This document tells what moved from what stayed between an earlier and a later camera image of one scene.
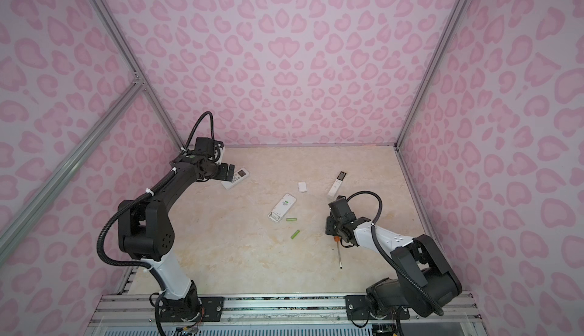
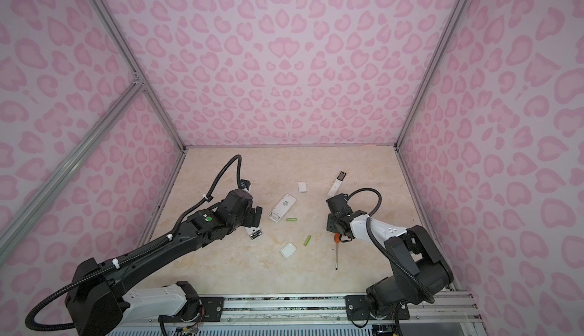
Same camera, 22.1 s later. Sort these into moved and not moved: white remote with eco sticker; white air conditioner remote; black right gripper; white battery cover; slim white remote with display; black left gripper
Moved: black left gripper; white air conditioner remote
Not moved: white remote with eco sticker; slim white remote with display; white battery cover; black right gripper
